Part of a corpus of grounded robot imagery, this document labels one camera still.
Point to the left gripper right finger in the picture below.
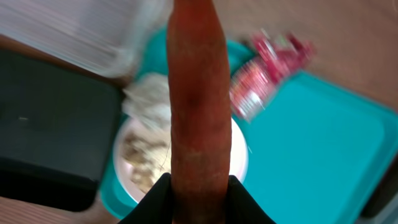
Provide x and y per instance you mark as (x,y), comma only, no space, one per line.
(241,208)

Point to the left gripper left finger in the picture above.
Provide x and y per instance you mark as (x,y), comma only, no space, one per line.
(156,207)

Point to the food scraps and rice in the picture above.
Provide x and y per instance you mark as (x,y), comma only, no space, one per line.
(150,159)

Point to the white napkin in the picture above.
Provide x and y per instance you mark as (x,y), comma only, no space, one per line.
(148,101)

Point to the orange carrot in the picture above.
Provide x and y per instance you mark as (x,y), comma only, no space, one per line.
(201,115)

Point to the red snack wrapper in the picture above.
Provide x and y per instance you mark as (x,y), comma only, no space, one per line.
(277,59)

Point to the teal plastic tray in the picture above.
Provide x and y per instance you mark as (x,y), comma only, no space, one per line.
(315,153)

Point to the black plastic tray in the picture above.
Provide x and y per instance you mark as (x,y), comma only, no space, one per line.
(57,128)

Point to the clear plastic container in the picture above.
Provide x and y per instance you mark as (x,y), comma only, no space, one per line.
(105,37)

